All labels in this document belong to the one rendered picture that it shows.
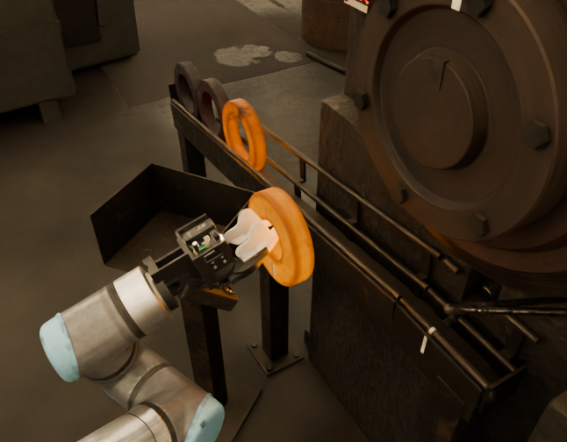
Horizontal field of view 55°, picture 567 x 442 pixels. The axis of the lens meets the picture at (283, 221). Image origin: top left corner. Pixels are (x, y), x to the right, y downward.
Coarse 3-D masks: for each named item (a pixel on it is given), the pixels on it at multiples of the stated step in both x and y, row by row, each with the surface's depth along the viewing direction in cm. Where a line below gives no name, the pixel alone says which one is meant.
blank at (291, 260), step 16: (256, 192) 83; (272, 192) 81; (256, 208) 85; (272, 208) 79; (288, 208) 78; (272, 224) 81; (288, 224) 77; (304, 224) 78; (288, 240) 78; (304, 240) 78; (272, 256) 86; (288, 256) 80; (304, 256) 78; (272, 272) 87; (288, 272) 82; (304, 272) 80
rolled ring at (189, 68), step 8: (176, 64) 160; (184, 64) 157; (192, 64) 157; (176, 72) 163; (184, 72) 156; (192, 72) 155; (176, 80) 165; (184, 80) 166; (192, 80) 154; (200, 80) 155; (176, 88) 168; (184, 88) 168; (192, 88) 154; (184, 96) 168; (192, 96) 157; (184, 104) 168; (192, 104) 168; (192, 112) 166; (200, 120) 161
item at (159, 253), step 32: (128, 192) 114; (160, 192) 124; (192, 192) 119; (224, 192) 114; (96, 224) 107; (128, 224) 117; (160, 224) 123; (224, 224) 120; (128, 256) 115; (160, 256) 114; (192, 320) 125; (192, 352) 134; (224, 384) 147
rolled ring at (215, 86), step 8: (208, 80) 144; (216, 80) 144; (200, 88) 149; (208, 88) 143; (216, 88) 142; (200, 96) 151; (208, 96) 152; (216, 96) 140; (224, 96) 141; (200, 104) 154; (208, 104) 154; (216, 104) 142; (224, 104) 141; (200, 112) 156; (208, 112) 155; (208, 120) 155; (216, 120) 155; (216, 128) 154; (224, 136) 145
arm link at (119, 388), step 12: (144, 348) 84; (132, 360) 79; (144, 360) 81; (156, 360) 82; (120, 372) 78; (132, 372) 79; (144, 372) 79; (96, 384) 81; (108, 384) 79; (120, 384) 79; (132, 384) 78; (120, 396) 79
